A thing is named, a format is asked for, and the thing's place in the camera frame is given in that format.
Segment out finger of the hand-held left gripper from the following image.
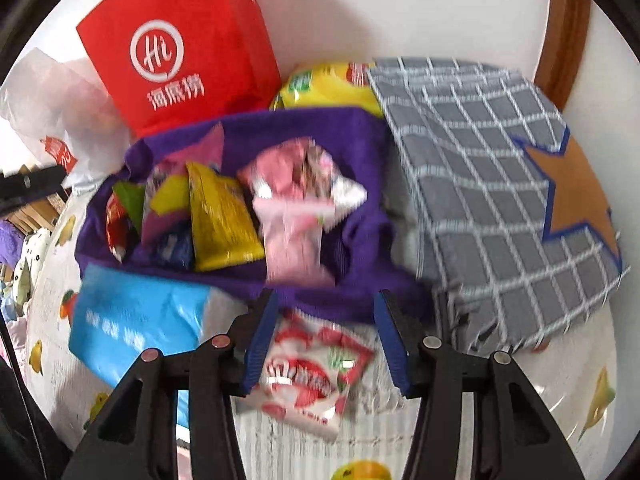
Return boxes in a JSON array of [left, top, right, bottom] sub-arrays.
[[0, 167, 69, 211]]

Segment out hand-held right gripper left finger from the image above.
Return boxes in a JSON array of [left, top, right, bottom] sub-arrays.
[[60, 290, 281, 480]]

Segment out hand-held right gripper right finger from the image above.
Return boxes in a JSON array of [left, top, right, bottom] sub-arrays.
[[374, 290, 586, 480]]

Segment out white red print snack packet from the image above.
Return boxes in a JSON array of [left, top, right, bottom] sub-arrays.
[[236, 310, 376, 442]]

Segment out green triangular snack packet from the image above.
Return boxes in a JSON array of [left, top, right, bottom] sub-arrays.
[[112, 180, 147, 236]]

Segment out purple fabric storage box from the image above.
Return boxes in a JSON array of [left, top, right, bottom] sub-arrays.
[[75, 107, 433, 323]]

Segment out blue snack packet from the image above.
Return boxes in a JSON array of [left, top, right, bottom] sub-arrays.
[[150, 225, 196, 270]]

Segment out gold snack packet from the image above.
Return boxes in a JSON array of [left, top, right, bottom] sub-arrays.
[[186, 161, 265, 272]]

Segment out pink yellow snack packet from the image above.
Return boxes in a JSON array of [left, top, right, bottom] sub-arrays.
[[142, 165, 193, 246]]

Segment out magenta snack packet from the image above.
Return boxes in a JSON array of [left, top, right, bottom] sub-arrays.
[[172, 122, 226, 176]]

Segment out pink silver snack packet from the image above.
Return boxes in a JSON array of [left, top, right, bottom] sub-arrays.
[[239, 140, 368, 208]]

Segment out purple plush fabric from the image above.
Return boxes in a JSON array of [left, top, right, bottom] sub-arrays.
[[0, 220, 26, 271]]

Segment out white floral fabric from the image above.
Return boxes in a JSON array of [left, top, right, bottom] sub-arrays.
[[15, 227, 53, 306]]

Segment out white plastic bag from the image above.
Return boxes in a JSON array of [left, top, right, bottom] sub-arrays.
[[0, 47, 132, 192]]

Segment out blue tissue pack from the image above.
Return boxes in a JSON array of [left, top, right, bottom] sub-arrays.
[[67, 265, 216, 413]]

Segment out fruit print tablecloth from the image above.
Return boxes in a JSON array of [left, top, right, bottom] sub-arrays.
[[25, 190, 632, 480]]

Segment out grey checkered folded cloth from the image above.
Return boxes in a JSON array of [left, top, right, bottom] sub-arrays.
[[365, 57, 632, 357]]

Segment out red paper bag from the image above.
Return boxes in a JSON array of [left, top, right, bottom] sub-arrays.
[[75, 0, 282, 138]]

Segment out yellow snack bag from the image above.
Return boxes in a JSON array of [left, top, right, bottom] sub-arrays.
[[270, 62, 385, 118]]

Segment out brown wooden door frame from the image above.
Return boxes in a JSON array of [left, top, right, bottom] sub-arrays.
[[532, 0, 594, 112]]

